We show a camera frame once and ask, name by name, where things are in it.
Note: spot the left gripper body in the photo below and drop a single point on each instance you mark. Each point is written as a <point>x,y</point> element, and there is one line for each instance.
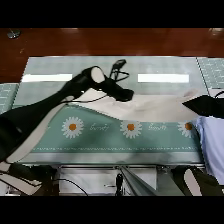
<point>120,92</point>

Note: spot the white shirt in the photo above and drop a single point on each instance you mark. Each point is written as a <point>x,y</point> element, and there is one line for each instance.
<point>150,108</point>

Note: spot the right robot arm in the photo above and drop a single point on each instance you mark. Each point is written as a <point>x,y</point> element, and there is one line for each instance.
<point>206,106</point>

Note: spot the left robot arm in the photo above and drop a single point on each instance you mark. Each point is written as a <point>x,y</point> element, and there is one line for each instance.
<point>33,113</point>

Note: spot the light blue garment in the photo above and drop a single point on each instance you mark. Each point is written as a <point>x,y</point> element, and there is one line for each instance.
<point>213,146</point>

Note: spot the silver frame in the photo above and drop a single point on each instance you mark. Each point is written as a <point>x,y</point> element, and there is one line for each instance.
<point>140,183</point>

